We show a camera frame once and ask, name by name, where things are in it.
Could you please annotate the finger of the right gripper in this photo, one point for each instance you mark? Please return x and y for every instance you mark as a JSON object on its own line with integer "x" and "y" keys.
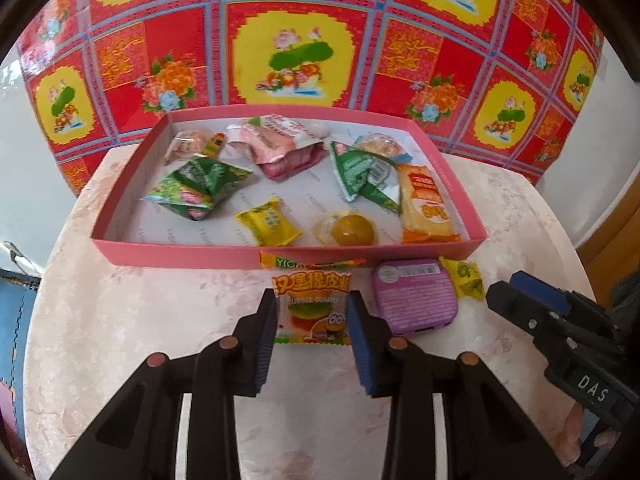
{"x": 542, "y": 287}
{"x": 521, "y": 310}

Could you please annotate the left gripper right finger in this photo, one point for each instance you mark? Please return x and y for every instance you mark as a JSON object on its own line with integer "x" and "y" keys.
{"x": 369, "y": 337}

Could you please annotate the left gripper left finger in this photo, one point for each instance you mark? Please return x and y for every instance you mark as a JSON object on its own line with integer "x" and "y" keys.
{"x": 255, "y": 333}

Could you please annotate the burger gummy candy packet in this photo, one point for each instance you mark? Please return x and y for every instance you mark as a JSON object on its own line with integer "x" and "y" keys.
{"x": 312, "y": 307}

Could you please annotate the round amber jelly cup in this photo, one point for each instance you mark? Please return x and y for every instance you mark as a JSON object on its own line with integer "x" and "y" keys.
{"x": 345, "y": 228}

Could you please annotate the small yellow candy packet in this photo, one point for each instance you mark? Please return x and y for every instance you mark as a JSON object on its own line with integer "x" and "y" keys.
{"x": 268, "y": 224}
{"x": 465, "y": 277}

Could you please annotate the orange rice cracker packet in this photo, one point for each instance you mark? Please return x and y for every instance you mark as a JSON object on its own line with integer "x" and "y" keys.
{"x": 424, "y": 215}

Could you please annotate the green triangular snack packet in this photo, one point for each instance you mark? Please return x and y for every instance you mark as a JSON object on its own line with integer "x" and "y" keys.
{"x": 197, "y": 187}
{"x": 364, "y": 174}

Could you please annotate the blue-edged clear pastry packet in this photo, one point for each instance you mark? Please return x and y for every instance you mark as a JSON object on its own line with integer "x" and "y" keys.
{"x": 383, "y": 145}

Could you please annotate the peach jelly drink pouch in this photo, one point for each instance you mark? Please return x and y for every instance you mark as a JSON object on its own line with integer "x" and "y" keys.
{"x": 279, "y": 146}

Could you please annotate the clear colourful candy packet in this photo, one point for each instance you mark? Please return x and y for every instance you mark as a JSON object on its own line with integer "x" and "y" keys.
{"x": 194, "y": 143}

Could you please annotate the right hand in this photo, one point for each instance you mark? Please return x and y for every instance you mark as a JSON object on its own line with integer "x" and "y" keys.
{"x": 566, "y": 444}

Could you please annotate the purple plastic candy case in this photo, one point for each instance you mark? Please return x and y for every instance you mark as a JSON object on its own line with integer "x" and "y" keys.
{"x": 413, "y": 296}

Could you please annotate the wooden furniture edge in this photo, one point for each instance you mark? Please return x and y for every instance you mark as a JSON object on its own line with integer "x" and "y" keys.
{"x": 612, "y": 252}

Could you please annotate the long yellow green candy strip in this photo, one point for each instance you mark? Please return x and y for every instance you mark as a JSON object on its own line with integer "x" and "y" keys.
{"x": 268, "y": 260}

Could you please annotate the pink shallow cardboard box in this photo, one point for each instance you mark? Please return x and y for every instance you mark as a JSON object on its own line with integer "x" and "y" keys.
{"x": 130, "y": 231}

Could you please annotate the blue foam floor mat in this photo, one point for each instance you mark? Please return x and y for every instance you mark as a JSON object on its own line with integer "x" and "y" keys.
{"x": 18, "y": 295}

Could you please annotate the red floral patterned cloth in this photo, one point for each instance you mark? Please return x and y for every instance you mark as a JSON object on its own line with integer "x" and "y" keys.
{"x": 499, "y": 81}

